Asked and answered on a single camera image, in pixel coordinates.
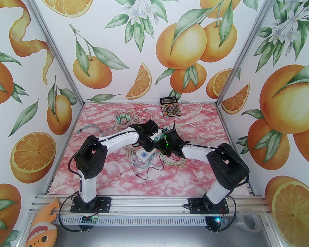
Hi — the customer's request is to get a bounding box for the white power strip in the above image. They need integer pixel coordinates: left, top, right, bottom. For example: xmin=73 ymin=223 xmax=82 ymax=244
xmin=133 ymin=128 xmax=169 ymax=165

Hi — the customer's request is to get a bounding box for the black gold desk calculator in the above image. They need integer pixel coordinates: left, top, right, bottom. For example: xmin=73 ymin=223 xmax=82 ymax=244
xmin=160 ymin=97 xmax=182 ymax=118

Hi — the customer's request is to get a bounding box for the black controller with led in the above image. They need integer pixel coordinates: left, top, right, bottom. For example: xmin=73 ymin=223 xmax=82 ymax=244
xmin=206 ymin=216 xmax=228 ymax=233

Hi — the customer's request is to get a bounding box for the small circuit board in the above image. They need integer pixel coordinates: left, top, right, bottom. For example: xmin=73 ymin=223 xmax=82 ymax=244
xmin=82 ymin=215 xmax=99 ymax=224

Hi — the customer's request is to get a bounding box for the clear tape roll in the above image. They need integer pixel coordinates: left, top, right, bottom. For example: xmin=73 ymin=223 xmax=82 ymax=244
xmin=236 ymin=209 xmax=262 ymax=233

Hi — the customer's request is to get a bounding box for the orange fish plush toy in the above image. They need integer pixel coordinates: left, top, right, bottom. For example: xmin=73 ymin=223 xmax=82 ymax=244
xmin=24 ymin=198 xmax=59 ymax=247

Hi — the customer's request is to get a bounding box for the green yellow tangled cable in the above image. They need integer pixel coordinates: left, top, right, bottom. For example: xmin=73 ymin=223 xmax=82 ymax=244
xmin=127 ymin=148 xmax=187 ymax=170

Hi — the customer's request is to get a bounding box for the black red wire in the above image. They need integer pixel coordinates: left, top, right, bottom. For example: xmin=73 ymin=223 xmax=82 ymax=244
xmin=133 ymin=161 xmax=166 ymax=181

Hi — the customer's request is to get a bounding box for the white power strip cord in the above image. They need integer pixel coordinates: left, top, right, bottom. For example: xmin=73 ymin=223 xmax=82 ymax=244
xmin=170 ymin=99 xmax=203 ymax=128

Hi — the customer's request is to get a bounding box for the teal charging cable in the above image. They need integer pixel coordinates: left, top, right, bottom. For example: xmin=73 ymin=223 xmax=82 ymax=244
xmin=77 ymin=125 xmax=102 ymax=134

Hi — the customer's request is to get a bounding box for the aluminium slotted rail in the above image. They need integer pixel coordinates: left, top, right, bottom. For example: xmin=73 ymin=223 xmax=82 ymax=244
xmin=28 ymin=193 xmax=271 ymax=227

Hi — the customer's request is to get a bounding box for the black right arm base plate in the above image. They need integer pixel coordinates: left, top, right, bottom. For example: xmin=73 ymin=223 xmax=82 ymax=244
xmin=189 ymin=197 xmax=230 ymax=214

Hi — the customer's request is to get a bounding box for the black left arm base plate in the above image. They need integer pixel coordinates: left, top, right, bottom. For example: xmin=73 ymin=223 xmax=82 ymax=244
xmin=70 ymin=197 xmax=112 ymax=213

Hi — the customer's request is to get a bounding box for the black right arm base cable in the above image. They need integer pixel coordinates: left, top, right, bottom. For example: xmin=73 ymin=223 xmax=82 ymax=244
xmin=209 ymin=196 xmax=238 ymax=233

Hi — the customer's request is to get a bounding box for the black arm base cable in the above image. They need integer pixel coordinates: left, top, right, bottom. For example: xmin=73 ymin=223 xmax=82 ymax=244
xmin=56 ymin=196 xmax=99 ymax=234
xmin=209 ymin=196 xmax=238 ymax=233

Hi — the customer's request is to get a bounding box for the black left arm base cable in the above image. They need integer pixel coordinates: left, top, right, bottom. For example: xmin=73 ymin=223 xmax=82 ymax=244
xmin=56 ymin=196 xmax=99 ymax=234

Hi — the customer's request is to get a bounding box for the aluminium frame post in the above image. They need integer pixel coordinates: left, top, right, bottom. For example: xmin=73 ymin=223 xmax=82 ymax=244
xmin=214 ymin=0 xmax=286 ymax=109
xmin=17 ymin=0 xmax=85 ymax=107

